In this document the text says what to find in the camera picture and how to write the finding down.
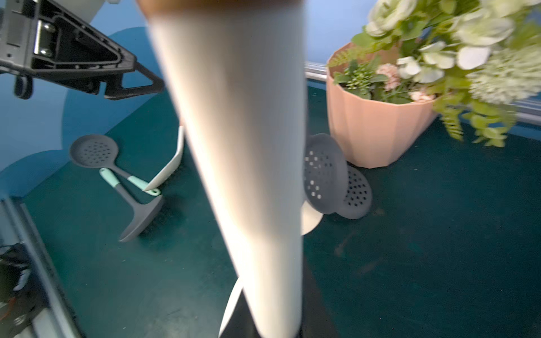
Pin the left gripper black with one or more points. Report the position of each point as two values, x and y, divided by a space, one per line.
55 38

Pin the cream skimmer wooden handle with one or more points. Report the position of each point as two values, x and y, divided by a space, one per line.
235 72
171 166

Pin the grey skimmer mint handle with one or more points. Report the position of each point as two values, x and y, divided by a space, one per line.
325 173
359 196
100 151

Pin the cream utensil rack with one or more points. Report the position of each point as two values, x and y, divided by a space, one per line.
310 218

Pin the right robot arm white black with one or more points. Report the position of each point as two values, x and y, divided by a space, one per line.
22 294

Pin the grey skimmer far left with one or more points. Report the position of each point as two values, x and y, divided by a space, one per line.
143 214

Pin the pink pot with flowers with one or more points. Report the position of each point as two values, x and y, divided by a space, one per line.
417 61

